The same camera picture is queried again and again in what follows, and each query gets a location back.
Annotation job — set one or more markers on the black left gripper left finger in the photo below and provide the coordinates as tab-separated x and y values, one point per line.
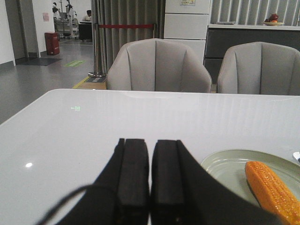
124	187

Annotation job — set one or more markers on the red barrier belt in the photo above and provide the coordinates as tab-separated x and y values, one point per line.
122	26

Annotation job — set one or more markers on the grey right armchair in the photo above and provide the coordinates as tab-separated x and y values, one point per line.
260	68

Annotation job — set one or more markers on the chrome stanchion post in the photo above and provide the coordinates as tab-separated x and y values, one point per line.
98	70

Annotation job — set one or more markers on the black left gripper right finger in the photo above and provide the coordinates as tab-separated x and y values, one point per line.
183	193

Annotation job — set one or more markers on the red bin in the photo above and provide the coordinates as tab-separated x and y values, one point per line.
52	43

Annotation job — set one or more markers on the grey armchair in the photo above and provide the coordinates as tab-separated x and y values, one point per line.
158	65
260	68

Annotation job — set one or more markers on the orange corn cob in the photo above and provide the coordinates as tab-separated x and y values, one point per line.
272	193

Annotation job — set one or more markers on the white cabinet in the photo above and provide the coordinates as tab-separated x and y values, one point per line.
186	22

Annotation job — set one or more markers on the light green plate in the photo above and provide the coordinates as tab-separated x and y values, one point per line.
228	167

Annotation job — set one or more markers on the dark grey counter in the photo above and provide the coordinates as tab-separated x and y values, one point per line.
221	37

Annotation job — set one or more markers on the fruit bowl on counter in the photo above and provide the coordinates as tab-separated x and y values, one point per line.
273	21

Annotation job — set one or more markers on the grey left armchair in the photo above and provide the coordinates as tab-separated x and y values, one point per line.
158	65

